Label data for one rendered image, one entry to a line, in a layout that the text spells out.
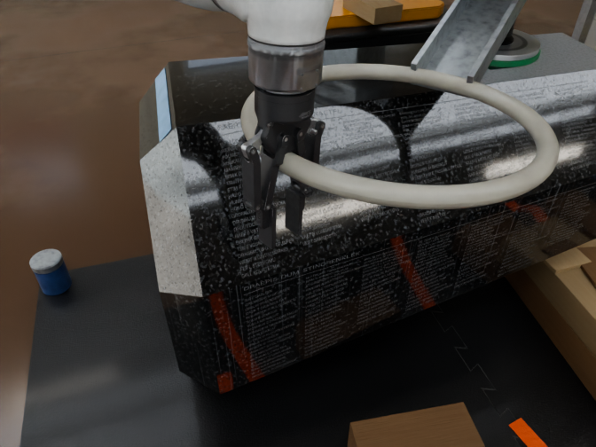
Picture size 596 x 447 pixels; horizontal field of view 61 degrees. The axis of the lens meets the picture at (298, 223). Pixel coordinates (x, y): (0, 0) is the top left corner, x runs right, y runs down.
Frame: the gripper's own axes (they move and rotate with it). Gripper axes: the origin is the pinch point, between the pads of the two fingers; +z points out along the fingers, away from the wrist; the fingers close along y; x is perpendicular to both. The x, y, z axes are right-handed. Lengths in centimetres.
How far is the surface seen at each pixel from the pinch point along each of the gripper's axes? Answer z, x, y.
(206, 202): 11.9, 25.9, 3.9
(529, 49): -8, 7, 86
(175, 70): -1, 60, 20
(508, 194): -9.9, -24.4, 16.2
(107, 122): 75, 204, 59
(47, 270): 70, 99, -12
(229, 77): -2, 48, 27
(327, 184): -10.0, -8.6, -0.1
